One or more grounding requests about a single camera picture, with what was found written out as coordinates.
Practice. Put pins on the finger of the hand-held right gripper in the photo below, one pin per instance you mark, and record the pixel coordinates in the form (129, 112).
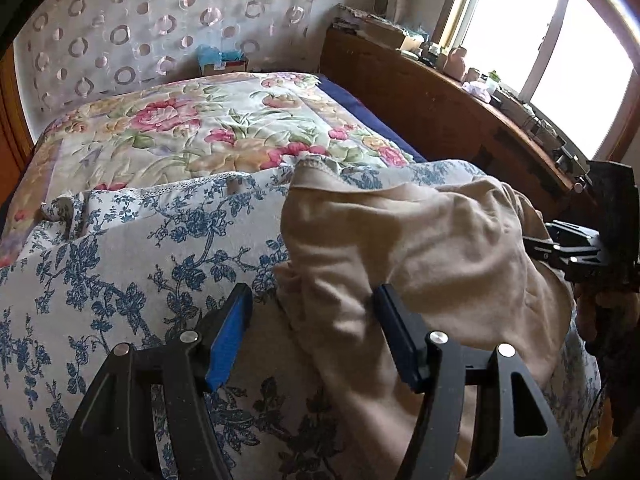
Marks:
(547, 255)
(575, 234)

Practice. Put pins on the pink vase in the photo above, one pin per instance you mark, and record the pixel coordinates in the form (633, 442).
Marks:
(456, 62)

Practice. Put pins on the green capped bottle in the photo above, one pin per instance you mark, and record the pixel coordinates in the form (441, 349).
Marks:
(494, 82)

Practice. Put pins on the wooden framed window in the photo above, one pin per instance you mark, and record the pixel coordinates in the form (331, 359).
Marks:
(500, 20)

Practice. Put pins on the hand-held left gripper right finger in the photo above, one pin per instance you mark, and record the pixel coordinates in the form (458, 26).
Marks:
(400, 330)

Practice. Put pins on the person's right hand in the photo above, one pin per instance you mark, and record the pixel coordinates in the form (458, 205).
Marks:
(595, 317)

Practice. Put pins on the beige printed t-shirt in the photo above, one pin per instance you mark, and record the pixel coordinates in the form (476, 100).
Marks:
(425, 240)

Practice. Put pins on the long wooden cabinet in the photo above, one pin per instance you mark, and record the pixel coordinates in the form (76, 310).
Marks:
(450, 105)

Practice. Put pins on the white pink cloth cap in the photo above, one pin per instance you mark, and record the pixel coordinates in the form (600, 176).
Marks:
(478, 91)

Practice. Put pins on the flat cardboard box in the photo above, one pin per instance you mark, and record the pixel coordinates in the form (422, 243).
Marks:
(382, 31)

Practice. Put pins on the blue plastic bag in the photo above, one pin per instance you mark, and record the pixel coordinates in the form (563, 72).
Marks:
(217, 54)

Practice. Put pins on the small cardboard box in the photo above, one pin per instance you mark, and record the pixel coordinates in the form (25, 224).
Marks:
(230, 66)

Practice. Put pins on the blue floral bed sheet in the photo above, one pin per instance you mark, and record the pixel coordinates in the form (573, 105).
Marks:
(125, 280)

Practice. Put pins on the sheer circle-patterned curtain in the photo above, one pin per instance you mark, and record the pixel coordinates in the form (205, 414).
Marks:
(150, 20)

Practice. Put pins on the wooden slatted wardrobe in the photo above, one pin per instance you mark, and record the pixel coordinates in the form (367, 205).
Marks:
(12, 125)

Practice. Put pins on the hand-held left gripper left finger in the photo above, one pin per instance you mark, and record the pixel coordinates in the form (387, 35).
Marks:
(230, 340)

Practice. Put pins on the pink floral quilt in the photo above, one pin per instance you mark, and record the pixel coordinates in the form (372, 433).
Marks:
(200, 125)

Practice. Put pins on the navy bed sheet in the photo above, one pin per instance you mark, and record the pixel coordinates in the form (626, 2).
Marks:
(370, 120)

